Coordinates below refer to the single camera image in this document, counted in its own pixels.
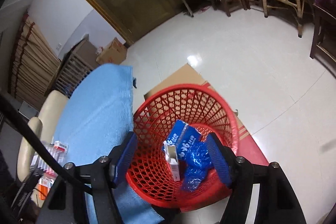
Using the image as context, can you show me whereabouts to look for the blue plastic bag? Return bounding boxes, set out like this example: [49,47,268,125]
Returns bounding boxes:
[181,141,214,192]

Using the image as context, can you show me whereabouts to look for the blue white medicine box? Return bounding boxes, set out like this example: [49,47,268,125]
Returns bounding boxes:
[165,120,201,161]

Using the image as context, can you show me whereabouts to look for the red plastic mesh basket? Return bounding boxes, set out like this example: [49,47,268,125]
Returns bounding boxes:
[126,84,239,211]

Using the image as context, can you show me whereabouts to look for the black cable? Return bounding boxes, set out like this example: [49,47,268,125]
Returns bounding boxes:
[0,93,94,196]

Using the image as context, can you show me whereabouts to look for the long white grey box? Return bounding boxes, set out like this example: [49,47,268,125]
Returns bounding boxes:
[29,143,66,177]

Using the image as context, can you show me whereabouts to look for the blue tablecloth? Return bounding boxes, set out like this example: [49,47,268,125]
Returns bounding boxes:
[54,63,163,223]

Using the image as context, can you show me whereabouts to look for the cream leather sofa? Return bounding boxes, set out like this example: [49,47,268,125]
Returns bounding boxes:
[17,90,68,182]

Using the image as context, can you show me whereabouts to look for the dark wooden side table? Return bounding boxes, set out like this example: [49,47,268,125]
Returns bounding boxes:
[310,4,335,72]

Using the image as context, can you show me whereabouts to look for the beige curtain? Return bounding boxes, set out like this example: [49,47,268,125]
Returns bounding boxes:
[8,13,60,110]

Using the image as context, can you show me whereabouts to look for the orange white tissue pack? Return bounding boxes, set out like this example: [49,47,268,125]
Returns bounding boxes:
[38,176,55,200]

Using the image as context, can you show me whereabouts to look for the red white cardboard box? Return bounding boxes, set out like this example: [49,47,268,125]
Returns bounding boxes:
[54,141,68,153]

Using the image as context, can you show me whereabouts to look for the wooden slatted crib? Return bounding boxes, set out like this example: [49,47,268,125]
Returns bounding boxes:
[45,38,99,98]

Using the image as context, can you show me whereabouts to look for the torn blue toothpaste box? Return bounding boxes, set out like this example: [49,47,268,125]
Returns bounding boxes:
[163,141,181,181]

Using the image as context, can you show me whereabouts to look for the brown cardboard box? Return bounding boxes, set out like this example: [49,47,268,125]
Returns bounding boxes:
[96,38,127,65]

